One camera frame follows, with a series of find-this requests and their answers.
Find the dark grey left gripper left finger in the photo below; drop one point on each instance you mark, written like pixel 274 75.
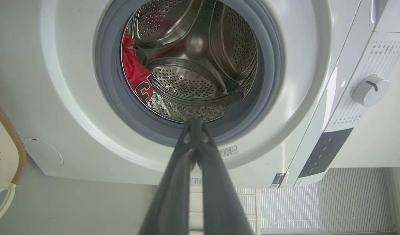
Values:
pixel 174 195

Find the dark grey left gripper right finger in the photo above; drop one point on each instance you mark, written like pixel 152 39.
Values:
pixel 219 202

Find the red garment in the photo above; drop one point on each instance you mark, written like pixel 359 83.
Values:
pixel 134 71

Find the black washing machine control panel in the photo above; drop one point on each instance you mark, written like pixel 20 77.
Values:
pixel 325 151

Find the stainless steel washing machine drum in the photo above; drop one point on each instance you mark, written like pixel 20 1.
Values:
pixel 193 78

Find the cream perforated laundry basket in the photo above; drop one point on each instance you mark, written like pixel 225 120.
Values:
pixel 2 153

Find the white warning sticker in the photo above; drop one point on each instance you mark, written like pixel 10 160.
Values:
pixel 228 151

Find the dark QR code sticker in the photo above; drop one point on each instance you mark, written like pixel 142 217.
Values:
pixel 277 180

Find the white window blinds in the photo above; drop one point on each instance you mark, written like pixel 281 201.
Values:
pixel 317 205

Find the grey rubber door gasket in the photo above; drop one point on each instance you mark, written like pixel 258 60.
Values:
pixel 108 81

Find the round white filter cover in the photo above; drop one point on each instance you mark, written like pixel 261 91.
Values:
pixel 43 152

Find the white front-load washing machine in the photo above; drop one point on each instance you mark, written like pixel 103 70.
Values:
pixel 56 81

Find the white round control knob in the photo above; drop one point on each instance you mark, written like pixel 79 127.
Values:
pixel 369 92

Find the white detergent drawer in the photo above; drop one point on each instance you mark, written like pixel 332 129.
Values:
pixel 392 14

